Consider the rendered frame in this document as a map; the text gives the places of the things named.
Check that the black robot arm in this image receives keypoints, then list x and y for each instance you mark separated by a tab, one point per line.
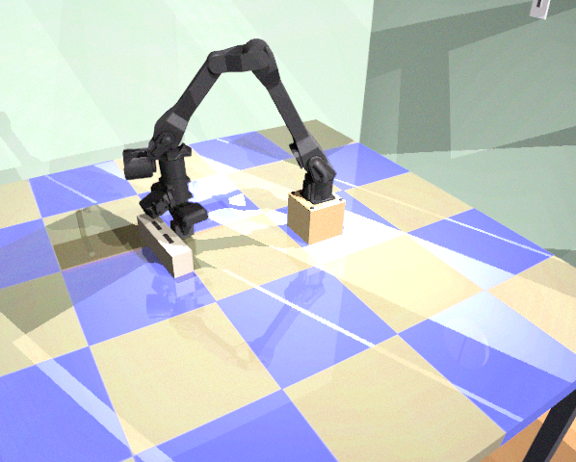
255	56

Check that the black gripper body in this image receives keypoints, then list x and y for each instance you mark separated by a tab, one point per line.
189	213

